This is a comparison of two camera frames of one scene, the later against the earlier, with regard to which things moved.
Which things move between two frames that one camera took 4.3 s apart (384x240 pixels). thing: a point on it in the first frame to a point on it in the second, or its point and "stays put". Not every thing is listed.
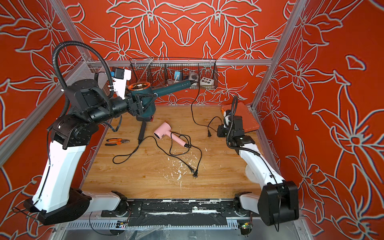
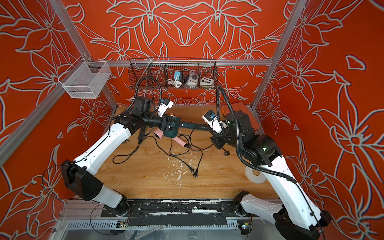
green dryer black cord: (209, 132) to (226, 153)
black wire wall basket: (203, 72) stays put
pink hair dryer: (164, 130) stays put
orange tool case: (249, 122) stays put
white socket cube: (205, 81) stays put
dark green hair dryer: (139, 87) to (175, 119)
